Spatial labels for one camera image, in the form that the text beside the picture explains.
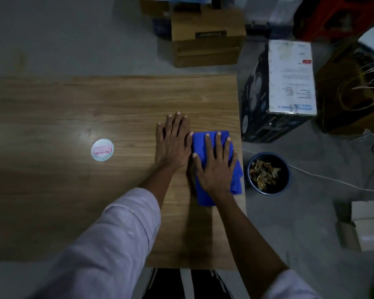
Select person's right hand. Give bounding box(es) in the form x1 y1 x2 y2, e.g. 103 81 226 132
192 131 239 197

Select black box with white label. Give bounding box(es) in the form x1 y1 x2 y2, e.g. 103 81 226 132
240 39 317 144

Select white cable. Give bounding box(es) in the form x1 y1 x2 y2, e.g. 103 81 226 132
243 148 374 194

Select person's left forearm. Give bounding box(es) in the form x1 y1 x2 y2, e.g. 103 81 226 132
138 164 178 209

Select small open white carton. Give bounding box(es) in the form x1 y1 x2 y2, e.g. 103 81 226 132
340 201 374 252

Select yellow wire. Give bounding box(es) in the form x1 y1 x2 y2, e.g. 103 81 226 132
338 68 374 113

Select round white foil lid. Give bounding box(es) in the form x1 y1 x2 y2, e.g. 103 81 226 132
91 138 115 162

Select person's left hand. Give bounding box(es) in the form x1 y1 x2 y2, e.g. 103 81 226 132
155 111 194 172

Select wooden table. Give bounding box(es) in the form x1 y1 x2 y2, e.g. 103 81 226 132
0 74 247 271

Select red plastic item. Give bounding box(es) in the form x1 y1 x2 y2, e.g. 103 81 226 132
293 0 374 42

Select black trousers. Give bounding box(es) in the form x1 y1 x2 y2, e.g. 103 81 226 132
142 268 234 299

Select dark blue small box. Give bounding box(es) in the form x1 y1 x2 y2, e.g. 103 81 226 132
153 17 172 39

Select small brown cardboard box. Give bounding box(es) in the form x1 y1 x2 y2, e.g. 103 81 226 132
139 0 170 17

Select brown cardboard box with handle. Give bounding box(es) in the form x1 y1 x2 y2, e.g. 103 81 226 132
170 9 247 68

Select person's right forearm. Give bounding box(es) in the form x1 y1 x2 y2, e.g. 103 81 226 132
212 193 289 299

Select blue round waste bin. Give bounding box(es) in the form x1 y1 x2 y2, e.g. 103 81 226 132
246 152 291 196

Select light denim shirt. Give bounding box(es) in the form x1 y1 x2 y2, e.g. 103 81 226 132
28 187 322 299

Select large brown cardboard box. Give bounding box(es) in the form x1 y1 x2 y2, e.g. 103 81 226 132
316 43 374 136

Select blue cloth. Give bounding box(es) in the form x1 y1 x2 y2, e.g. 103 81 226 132
192 130 244 206

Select white wrapped package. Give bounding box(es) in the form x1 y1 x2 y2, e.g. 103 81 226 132
243 0 305 27

